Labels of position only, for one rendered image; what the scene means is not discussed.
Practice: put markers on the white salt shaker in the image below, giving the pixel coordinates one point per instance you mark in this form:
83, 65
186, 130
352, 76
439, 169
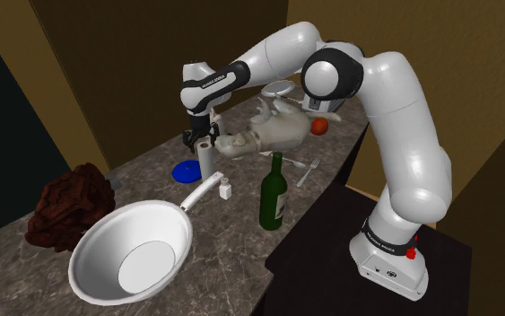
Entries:
225, 190

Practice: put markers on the grey paper towel roll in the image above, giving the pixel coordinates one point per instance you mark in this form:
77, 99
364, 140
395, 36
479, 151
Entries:
206, 162

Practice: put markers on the white frying pan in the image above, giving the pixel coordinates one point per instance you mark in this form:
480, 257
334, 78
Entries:
103, 258

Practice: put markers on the black robot stand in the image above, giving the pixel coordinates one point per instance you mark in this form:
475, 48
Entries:
322, 271

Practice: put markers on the silver spoon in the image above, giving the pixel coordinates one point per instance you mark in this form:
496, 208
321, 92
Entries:
295, 163

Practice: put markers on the red apple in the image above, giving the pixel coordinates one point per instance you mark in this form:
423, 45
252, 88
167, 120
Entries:
319, 126

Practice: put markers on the brown crumpled cloth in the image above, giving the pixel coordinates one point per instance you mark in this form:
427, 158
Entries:
68, 210

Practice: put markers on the silver fork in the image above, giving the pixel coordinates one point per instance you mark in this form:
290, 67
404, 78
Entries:
308, 173

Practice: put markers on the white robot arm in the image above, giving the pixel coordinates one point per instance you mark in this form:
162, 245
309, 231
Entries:
405, 131

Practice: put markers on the grey toaster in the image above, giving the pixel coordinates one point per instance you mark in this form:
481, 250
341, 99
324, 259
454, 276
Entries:
317, 105

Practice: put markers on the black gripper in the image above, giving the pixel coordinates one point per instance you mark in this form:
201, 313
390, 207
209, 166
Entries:
198, 124

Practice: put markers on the blue round plate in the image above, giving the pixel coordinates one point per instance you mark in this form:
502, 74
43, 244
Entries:
185, 172

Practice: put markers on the white animal figure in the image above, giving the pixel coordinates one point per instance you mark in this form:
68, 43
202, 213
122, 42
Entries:
278, 131

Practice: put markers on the green glass bottle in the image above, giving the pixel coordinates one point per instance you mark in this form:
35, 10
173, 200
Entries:
273, 197

